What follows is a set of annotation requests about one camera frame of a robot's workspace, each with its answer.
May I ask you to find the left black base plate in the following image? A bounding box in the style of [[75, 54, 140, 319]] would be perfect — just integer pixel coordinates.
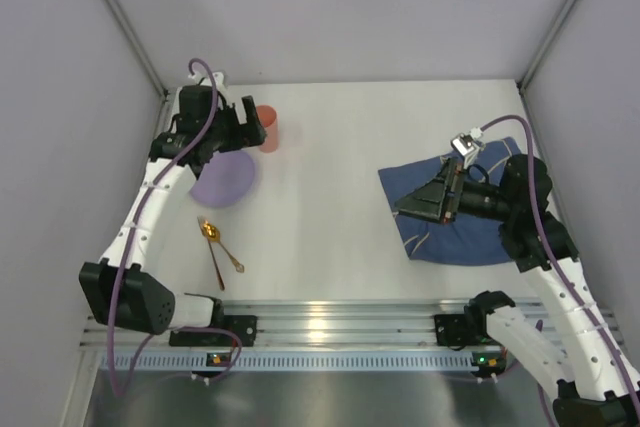
[[169, 315, 258, 348]]

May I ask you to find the slotted cable duct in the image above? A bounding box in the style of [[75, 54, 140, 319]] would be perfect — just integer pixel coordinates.
[[99, 350, 506, 372]]

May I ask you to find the purple plastic plate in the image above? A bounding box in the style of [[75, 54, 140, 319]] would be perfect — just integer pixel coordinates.
[[190, 150, 256, 209]]

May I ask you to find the orange plastic cup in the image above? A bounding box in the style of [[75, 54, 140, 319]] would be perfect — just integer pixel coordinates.
[[256, 105, 279, 153]]

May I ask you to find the left aluminium corner post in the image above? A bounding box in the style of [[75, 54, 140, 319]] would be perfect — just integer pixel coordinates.
[[102, 0, 168, 98]]

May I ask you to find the gold spoon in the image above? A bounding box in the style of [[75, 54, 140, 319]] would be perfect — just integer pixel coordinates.
[[200, 220, 245, 273]]

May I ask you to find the aluminium mounting rail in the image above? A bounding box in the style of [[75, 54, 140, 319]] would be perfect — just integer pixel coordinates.
[[79, 298, 561, 350]]

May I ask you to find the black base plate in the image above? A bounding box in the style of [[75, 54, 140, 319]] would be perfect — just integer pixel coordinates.
[[434, 314, 492, 351], [169, 315, 258, 348]]

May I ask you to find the blue embroidered cloth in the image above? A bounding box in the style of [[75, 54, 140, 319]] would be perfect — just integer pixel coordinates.
[[378, 150, 510, 267]]

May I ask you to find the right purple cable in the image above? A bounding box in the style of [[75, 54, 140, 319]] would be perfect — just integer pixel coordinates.
[[479, 114, 640, 418]]

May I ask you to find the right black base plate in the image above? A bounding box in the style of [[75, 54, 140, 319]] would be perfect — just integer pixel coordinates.
[[434, 314, 492, 351]]

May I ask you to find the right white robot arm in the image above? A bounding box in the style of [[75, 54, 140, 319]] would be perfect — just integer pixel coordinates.
[[394, 154, 639, 426]]

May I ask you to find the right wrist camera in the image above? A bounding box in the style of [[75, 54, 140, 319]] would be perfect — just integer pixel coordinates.
[[450, 127, 484, 169]]

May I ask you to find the aluminium corner post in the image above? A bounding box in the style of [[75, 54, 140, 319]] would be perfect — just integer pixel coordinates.
[[102, 0, 168, 98], [516, 0, 580, 96]]

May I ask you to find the right aluminium corner post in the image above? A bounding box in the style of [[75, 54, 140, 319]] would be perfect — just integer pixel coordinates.
[[516, 0, 580, 96]]

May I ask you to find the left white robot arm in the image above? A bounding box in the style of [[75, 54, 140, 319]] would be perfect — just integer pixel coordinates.
[[79, 85, 266, 335]]

